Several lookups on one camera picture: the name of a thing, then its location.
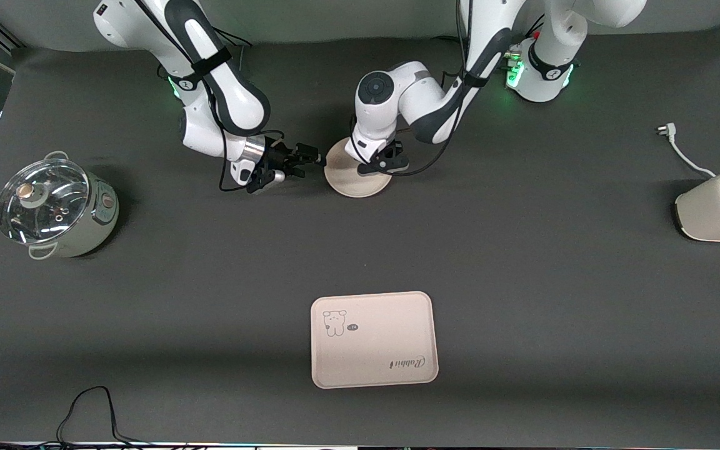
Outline cream toaster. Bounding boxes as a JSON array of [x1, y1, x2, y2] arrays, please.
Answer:
[[674, 170, 720, 243]]

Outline thin black floor cable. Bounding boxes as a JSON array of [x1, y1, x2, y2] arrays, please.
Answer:
[[0, 386, 167, 450]]

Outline black right arm base cables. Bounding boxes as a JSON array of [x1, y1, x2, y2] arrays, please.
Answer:
[[213, 25, 253, 69]]

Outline round beige plate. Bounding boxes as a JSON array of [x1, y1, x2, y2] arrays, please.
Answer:
[[324, 137, 393, 199]]

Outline beige rectangular tray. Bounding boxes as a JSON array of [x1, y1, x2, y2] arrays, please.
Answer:
[[311, 291, 440, 389]]

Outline black left arm base cables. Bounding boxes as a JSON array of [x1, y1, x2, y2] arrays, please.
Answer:
[[431, 12, 546, 71]]

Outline black arm base cables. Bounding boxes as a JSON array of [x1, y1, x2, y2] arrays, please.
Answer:
[[431, 12, 546, 71], [213, 25, 253, 69]]

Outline white toaster power cord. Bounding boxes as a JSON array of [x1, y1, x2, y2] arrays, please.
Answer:
[[656, 123, 718, 179]]

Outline steel pot with glass lid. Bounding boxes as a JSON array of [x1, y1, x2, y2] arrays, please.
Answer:
[[0, 151, 121, 261]]

